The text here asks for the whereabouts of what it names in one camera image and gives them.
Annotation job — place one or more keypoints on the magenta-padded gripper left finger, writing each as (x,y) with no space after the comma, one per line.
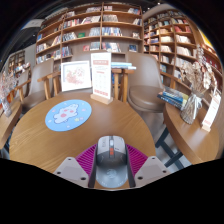
(68,170)

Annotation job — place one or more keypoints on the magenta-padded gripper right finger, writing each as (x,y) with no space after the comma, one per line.
(153,170)

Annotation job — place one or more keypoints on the grey computer mouse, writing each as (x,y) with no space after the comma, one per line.
(111,160)

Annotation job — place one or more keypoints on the round light blue mouse pad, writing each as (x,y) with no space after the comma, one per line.
(68,115)

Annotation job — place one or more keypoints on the round wooden side table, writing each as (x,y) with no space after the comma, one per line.
(8,123)
(191,136)

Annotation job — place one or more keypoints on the brown wooden armchair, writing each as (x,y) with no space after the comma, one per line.
(146,90)
(120,83)
(36,90)

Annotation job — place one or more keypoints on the small white table sign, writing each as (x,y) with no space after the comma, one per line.
(211,113)

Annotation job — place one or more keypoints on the white framed flower picture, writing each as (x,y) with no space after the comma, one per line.
(76,75)

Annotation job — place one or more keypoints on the white sign on wooden base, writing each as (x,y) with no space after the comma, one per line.
(101,75)

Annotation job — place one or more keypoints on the vase of pink dried flowers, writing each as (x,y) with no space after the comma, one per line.
(6,86)

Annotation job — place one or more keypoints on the stack of light blue books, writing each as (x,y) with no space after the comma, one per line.
(121,65)

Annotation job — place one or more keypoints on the small distant wooden bookshelf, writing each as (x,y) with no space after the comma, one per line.
(18,63)

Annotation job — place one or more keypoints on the tall curved wooden bookshelf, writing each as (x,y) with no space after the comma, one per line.
(180,40)

